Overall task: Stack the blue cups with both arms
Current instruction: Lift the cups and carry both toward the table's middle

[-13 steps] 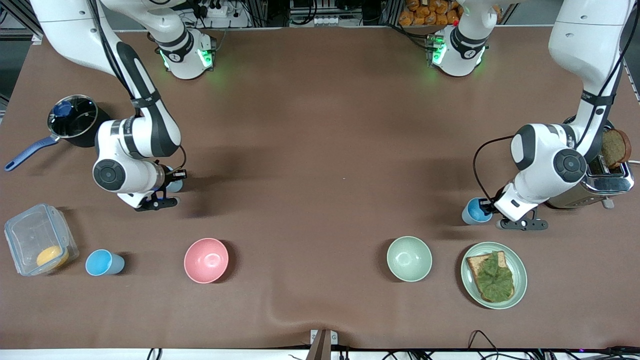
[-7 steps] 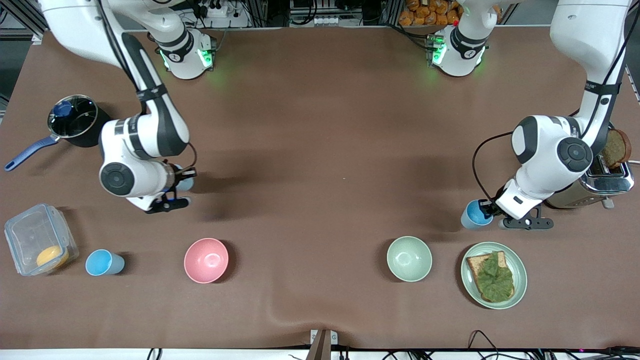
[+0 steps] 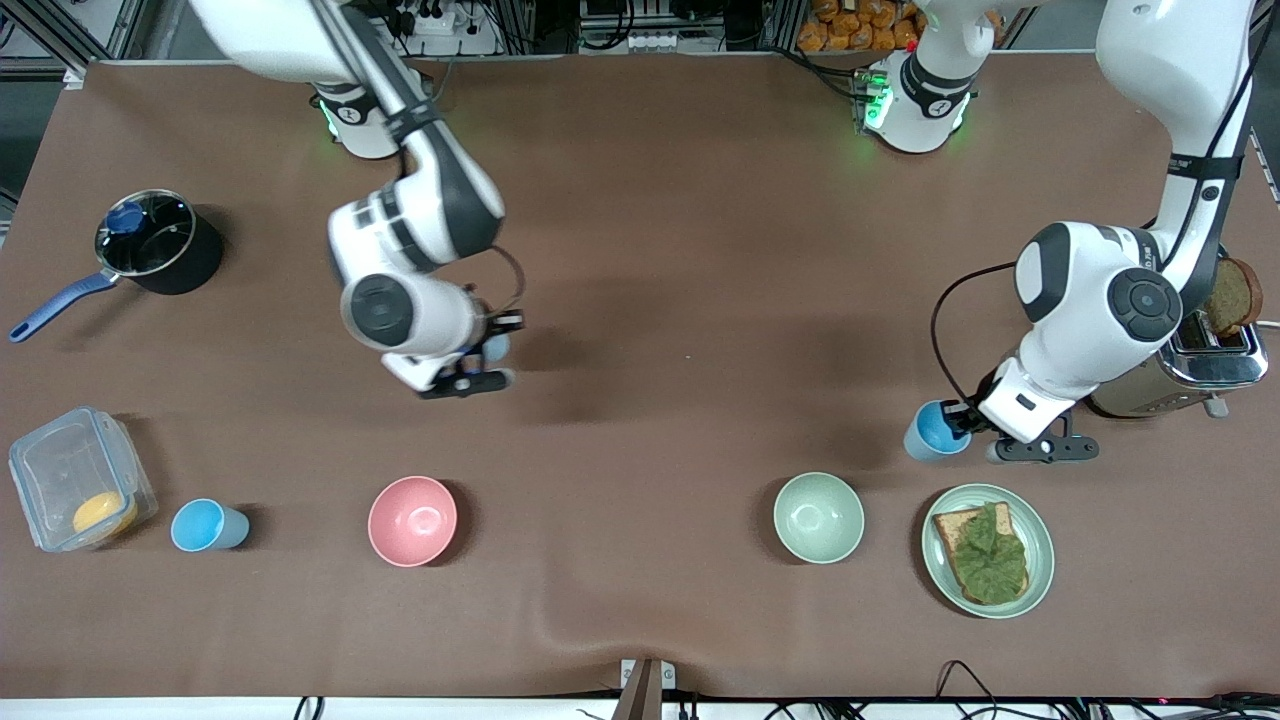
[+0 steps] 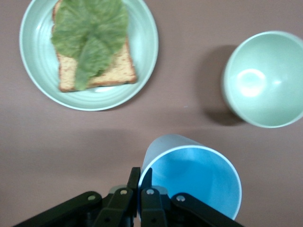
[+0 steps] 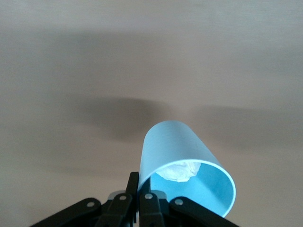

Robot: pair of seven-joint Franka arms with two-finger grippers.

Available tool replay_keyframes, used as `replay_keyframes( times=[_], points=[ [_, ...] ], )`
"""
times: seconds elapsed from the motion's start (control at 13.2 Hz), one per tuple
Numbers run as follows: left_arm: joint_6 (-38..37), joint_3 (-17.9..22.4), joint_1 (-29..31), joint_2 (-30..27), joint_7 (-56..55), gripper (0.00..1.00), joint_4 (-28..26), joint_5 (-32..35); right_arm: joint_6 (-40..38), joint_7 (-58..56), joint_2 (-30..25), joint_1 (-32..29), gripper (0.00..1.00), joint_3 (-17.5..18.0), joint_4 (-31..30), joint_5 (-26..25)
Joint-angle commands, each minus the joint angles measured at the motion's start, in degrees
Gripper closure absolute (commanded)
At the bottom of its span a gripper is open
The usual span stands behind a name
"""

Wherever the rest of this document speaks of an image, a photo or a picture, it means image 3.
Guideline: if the brown table cover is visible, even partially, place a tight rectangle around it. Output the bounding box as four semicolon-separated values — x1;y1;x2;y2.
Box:
0;52;1280;701

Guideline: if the metal table clamp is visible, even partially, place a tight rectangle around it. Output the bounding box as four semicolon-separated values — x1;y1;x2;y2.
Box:
619;657;677;720

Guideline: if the green lettuce leaf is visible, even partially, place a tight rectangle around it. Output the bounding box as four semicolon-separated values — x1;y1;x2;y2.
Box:
950;503;1029;605

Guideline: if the black saucepan with blue handle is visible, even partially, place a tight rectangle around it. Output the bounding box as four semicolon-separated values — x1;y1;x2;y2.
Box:
8;188;225;344

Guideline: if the dark brown bread slice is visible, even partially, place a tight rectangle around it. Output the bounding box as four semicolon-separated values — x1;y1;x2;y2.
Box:
1203;257;1265;339

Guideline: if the black looped cable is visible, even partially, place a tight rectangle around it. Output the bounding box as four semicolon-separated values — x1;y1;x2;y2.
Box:
934;659;1003;703

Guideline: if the pale green bowl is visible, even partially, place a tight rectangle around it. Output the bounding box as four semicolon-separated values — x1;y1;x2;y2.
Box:
773;472;866;565

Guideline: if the orange round food piece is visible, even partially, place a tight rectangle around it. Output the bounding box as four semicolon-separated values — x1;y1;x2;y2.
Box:
72;490;139;537

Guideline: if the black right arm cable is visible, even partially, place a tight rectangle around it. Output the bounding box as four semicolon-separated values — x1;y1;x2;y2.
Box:
488;244;527;313

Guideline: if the pale green plate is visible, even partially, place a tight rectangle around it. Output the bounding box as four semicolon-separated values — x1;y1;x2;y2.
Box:
921;484;1056;620

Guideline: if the toast slice on plate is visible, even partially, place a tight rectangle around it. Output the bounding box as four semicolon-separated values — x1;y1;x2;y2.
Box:
932;500;1031;606

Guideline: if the glass lid with blue knob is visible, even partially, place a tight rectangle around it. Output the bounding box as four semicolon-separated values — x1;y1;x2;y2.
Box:
95;190;197;279

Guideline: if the clear plastic food container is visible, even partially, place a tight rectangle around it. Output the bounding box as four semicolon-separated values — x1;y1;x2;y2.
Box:
8;406;159;553

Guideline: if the pink bowl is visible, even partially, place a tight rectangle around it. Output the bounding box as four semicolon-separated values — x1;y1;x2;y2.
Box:
367;475;459;568

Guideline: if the bag of orange snacks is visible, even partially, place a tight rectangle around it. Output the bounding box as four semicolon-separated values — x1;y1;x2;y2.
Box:
797;0;923;54

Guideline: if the white power strip with plugs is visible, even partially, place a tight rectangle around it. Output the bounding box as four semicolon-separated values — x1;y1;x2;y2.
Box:
390;0;473;37

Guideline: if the cream and chrome toaster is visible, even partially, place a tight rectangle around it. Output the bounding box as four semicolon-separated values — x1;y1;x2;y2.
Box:
1088;255;1271;419

